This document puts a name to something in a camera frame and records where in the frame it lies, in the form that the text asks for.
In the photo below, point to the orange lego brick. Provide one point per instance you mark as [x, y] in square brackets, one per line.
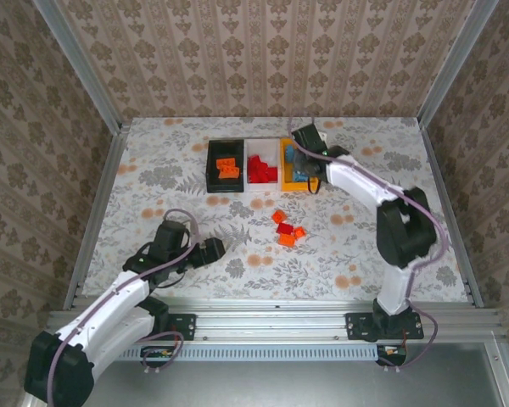
[286, 240]
[225, 163]
[279, 216]
[300, 232]
[230, 172]

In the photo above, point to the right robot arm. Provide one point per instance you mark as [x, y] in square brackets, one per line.
[352, 178]

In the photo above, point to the white plastic bin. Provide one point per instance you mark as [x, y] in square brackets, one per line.
[263, 146]

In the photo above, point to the floral patterned table cover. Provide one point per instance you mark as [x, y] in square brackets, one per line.
[186, 203]

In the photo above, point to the yellow plastic bin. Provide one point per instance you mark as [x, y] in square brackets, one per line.
[288, 187]

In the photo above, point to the black plastic bin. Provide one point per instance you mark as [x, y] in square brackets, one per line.
[229, 148]

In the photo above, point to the grey metal tray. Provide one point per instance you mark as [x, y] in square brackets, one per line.
[280, 386]

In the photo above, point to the wide aluminium base rail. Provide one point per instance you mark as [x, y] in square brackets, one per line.
[271, 322]

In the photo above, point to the aluminium corner post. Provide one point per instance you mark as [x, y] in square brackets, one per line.
[454, 63]
[85, 63]

